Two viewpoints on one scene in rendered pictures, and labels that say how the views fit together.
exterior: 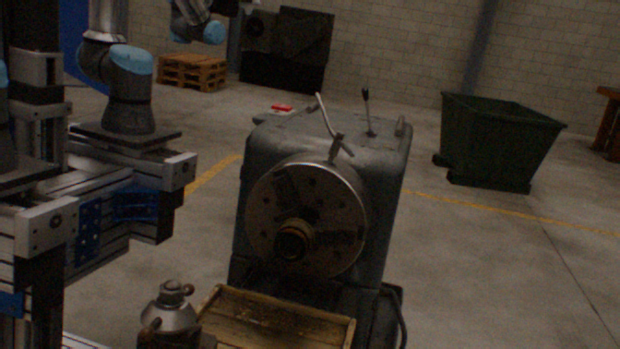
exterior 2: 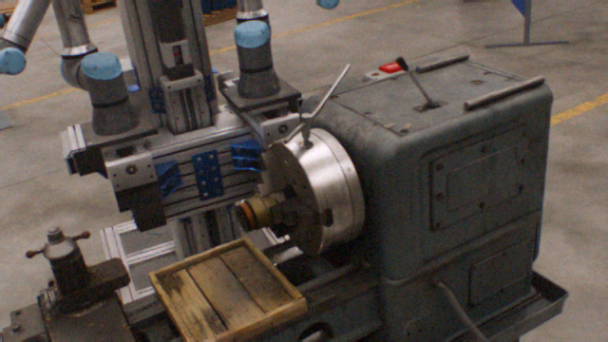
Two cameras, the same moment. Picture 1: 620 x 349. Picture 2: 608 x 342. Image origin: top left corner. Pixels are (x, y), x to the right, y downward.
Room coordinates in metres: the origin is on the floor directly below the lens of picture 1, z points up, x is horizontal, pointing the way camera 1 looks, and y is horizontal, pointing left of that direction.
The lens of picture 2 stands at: (0.46, -1.15, 1.87)
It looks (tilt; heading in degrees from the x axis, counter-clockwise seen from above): 27 degrees down; 53
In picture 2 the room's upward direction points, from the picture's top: 7 degrees counter-clockwise
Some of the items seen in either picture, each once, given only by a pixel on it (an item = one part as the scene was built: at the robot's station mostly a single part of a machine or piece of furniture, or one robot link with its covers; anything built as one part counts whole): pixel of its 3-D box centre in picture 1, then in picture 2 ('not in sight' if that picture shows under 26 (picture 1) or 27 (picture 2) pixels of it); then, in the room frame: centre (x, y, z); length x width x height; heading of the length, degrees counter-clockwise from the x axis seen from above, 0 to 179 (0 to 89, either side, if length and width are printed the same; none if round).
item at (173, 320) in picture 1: (169, 310); (58, 244); (0.69, 0.18, 1.13); 0.08 x 0.08 x 0.03
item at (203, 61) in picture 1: (194, 70); not in sight; (9.25, 2.28, 0.22); 1.25 x 0.86 x 0.44; 175
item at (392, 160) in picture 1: (328, 181); (424, 152); (1.69, -0.06, 1.06); 0.59 x 0.48 x 0.39; 170
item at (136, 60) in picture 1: (129, 71); (253, 44); (1.56, 0.57, 1.33); 0.13 x 0.12 x 0.14; 53
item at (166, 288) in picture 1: (171, 291); (54, 233); (0.69, 0.18, 1.17); 0.04 x 0.04 x 0.03
